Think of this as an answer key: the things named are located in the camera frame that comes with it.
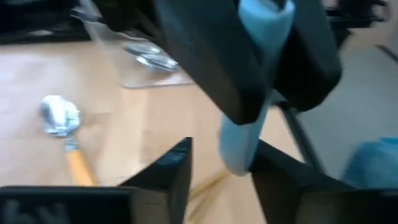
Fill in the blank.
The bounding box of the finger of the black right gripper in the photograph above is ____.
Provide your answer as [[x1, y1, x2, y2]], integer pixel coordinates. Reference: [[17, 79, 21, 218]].
[[154, 0, 272, 126], [272, 0, 343, 113]]

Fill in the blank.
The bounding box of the blue fabric object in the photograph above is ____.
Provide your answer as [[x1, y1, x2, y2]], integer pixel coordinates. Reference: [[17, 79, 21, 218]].
[[340, 136, 398, 190]]

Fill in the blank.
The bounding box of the long gold spoon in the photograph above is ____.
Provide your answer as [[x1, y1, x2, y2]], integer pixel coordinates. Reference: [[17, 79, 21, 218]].
[[186, 169, 233, 224]]

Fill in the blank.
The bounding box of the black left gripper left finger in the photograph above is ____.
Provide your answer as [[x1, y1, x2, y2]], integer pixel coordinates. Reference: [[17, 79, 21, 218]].
[[0, 136, 193, 224]]

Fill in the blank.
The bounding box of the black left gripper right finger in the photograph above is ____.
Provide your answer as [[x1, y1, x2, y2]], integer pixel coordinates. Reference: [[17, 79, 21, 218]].
[[250, 139, 398, 224]]

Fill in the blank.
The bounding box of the clear plastic bin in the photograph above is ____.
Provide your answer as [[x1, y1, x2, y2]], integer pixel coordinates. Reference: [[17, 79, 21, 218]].
[[70, 0, 195, 90]]

